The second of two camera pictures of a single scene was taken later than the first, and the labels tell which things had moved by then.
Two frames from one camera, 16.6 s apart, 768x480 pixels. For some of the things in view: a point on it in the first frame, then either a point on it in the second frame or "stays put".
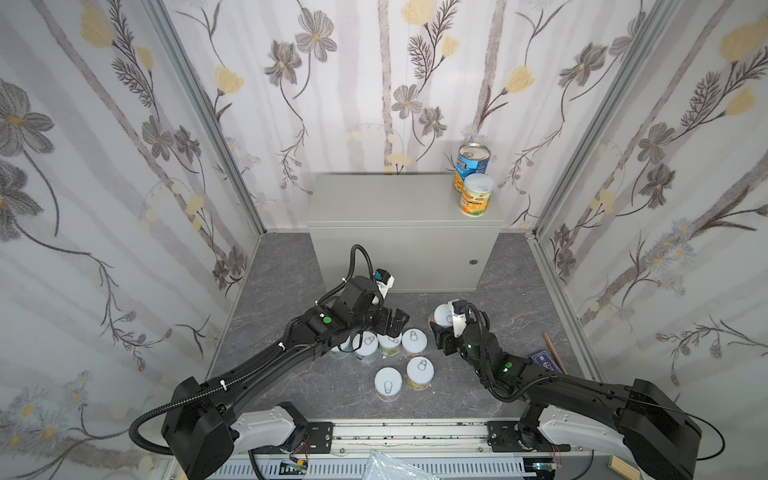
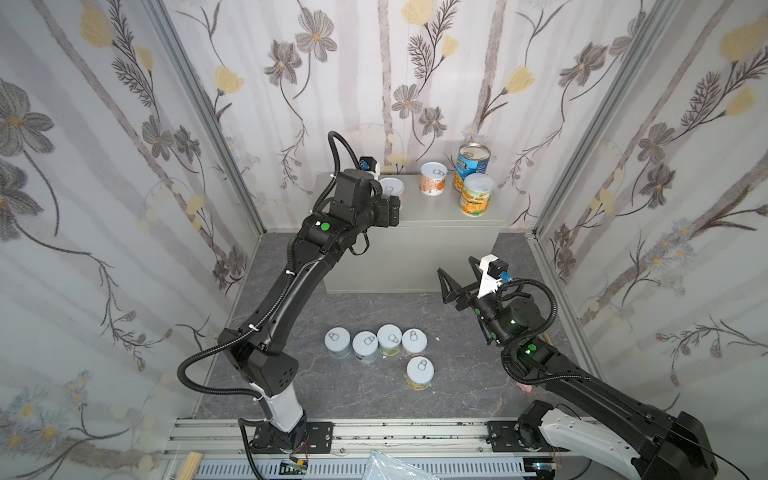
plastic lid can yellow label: (476, 194) stays put
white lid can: (388, 384) -> (392, 186)
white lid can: (343, 349) stays put
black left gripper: (388, 321) -> (389, 210)
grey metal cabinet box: (413, 226) stays put
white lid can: (420, 372) stays put
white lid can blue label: (365, 346) stays put
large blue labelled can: (471, 158) stays put
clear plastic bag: (382, 466) stays put
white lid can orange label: (441, 316) -> (432, 178)
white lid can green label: (389, 345) stays put
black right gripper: (447, 342) -> (470, 297)
